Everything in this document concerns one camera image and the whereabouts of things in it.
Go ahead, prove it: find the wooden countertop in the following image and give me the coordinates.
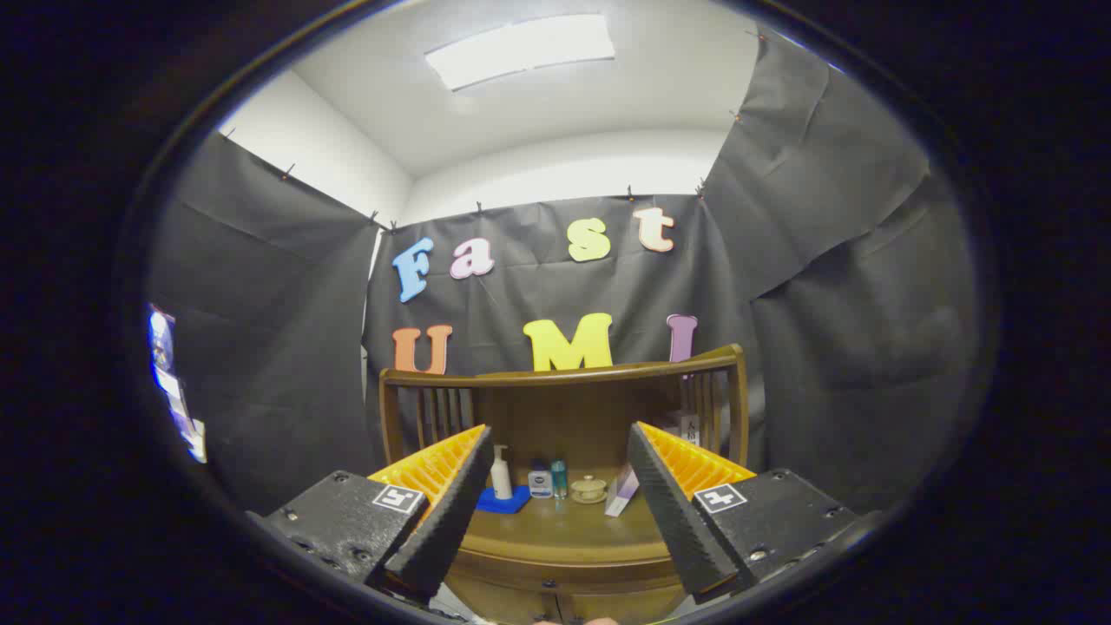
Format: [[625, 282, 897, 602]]
[[458, 486, 671, 563]]

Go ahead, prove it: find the ceiling light panel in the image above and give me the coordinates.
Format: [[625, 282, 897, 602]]
[[424, 13, 617, 92]]

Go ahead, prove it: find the wooden cabinet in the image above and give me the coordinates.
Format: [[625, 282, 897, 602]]
[[378, 344, 749, 625]]

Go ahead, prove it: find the blue folded cloth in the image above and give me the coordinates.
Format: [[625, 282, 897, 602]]
[[476, 486, 532, 514]]

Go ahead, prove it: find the purple book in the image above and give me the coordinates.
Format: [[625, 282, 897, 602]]
[[605, 464, 641, 518]]

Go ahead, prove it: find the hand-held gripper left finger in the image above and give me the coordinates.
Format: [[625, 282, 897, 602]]
[[246, 424, 496, 606]]

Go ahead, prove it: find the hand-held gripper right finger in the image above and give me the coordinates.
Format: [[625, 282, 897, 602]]
[[627, 421, 882, 606]]

